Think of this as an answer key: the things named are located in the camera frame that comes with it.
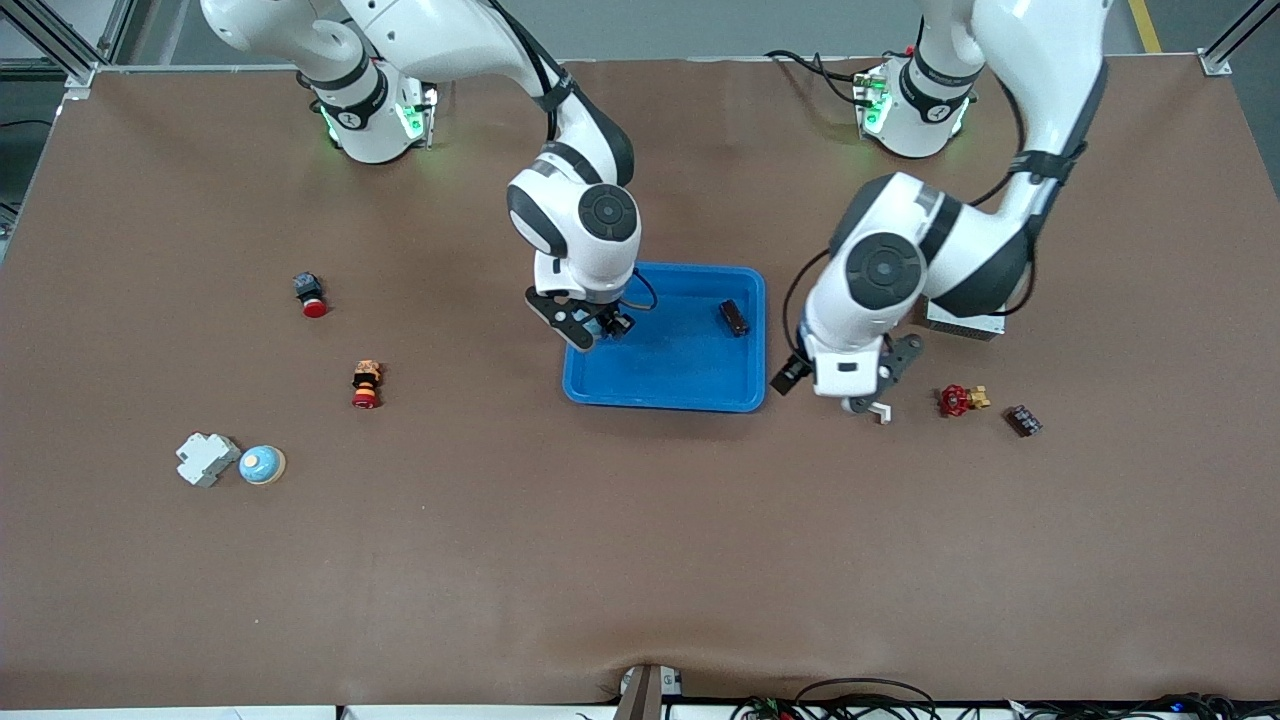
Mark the white edge panel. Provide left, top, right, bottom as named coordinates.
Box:
left=342, top=706, right=616, bottom=720
left=0, top=706, right=337, bottom=720

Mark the aluminium frame profile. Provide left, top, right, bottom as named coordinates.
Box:
left=0, top=0, right=138, bottom=101
left=1198, top=0, right=1280, bottom=79

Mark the black looped cable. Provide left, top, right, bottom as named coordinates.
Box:
left=793, top=677, right=943, bottom=720

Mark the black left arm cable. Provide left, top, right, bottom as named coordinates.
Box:
left=785, top=60, right=1109, bottom=363

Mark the black left base cable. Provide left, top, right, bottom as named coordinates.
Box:
left=765, top=48, right=881, bottom=109

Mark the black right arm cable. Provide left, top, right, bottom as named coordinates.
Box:
left=485, top=0, right=659, bottom=313

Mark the silver metal power supply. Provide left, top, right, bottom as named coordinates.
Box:
left=925, top=298, right=1007, bottom=342

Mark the black cable bundle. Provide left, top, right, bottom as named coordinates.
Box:
left=1005, top=690, right=1280, bottom=720

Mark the blue plastic tray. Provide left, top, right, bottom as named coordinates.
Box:
left=562, top=260, right=768, bottom=414

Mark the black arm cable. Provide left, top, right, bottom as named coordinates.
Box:
left=785, top=60, right=1109, bottom=363
left=485, top=0, right=659, bottom=313

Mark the grey table edge rail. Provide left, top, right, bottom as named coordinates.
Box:
left=95, top=52, right=1206, bottom=73

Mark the white circuit breaker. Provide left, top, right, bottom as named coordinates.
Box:
left=175, top=432, right=243, bottom=489

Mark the grey metal bracket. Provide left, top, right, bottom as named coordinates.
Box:
left=615, top=662, right=685, bottom=720

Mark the red handle brass valve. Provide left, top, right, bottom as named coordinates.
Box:
left=938, top=383, right=992, bottom=419

